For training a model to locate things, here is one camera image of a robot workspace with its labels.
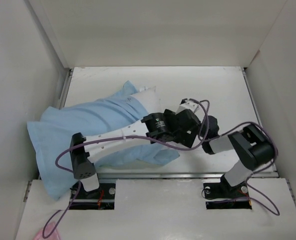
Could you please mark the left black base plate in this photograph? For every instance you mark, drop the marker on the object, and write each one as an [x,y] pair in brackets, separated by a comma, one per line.
[102,198]

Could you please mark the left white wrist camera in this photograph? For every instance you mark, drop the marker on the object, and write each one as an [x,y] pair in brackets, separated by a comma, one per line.
[187,105]

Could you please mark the pink cloth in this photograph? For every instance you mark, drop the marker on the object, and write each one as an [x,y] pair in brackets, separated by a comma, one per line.
[54,236]

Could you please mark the blue pillowcase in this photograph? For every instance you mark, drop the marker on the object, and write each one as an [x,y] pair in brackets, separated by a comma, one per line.
[52,134]

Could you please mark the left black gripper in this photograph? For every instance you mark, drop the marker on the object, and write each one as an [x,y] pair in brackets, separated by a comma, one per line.
[186,139]

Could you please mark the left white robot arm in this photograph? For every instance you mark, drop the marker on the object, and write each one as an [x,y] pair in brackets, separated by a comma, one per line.
[86,151]

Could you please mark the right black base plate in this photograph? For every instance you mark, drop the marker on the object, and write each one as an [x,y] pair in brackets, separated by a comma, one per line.
[219,197]

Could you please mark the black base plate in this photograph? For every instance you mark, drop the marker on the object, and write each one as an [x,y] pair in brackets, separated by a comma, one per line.
[102,198]
[219,197]

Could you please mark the white pillow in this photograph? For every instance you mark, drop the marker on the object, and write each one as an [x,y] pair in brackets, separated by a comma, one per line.
[149,99]

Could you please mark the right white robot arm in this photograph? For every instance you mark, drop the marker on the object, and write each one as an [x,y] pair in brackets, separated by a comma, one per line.
[251,144]

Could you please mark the aluminium front rail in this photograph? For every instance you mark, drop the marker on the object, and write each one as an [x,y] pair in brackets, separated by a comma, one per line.
[159,175]

